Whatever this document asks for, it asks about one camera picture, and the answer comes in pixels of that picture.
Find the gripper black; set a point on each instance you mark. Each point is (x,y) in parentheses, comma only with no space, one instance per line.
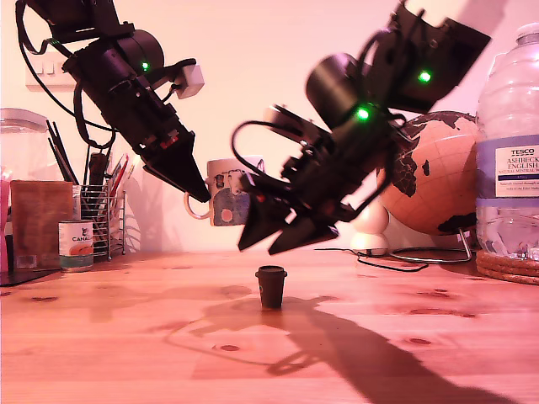
(324,177)
(147,113)

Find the white printed coffee mug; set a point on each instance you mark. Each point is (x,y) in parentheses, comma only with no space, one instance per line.
(225,206)

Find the dark brown coffee capsule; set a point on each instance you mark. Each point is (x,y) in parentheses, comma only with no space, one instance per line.
(270,290)

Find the white pen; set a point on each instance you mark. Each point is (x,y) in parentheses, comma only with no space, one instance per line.
(131,171)

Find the red pencil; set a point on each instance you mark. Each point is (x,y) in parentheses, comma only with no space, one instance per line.
(120,170)

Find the thick dark brown brush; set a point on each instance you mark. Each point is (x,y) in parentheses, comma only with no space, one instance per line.
(98,169)

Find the white two-ball device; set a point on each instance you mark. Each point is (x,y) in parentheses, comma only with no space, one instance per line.
(370,242)

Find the white labelled tin can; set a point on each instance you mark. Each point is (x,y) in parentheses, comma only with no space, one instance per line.
(76,248)

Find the glass jar with metal lid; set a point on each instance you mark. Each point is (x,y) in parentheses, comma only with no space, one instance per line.
(21,147)

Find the cork globe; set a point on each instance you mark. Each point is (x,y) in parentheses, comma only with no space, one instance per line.
(446,181)

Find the pink packet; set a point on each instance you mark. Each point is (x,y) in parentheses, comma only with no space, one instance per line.
(3,210)

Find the large clear water bottle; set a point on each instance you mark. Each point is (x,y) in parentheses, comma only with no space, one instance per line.
(505,126)

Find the arm grey camera box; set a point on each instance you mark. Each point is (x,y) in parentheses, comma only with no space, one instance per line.
(191,82)
(286,120)

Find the white wall switch plate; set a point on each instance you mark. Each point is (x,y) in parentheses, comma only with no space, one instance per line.
(42,80)

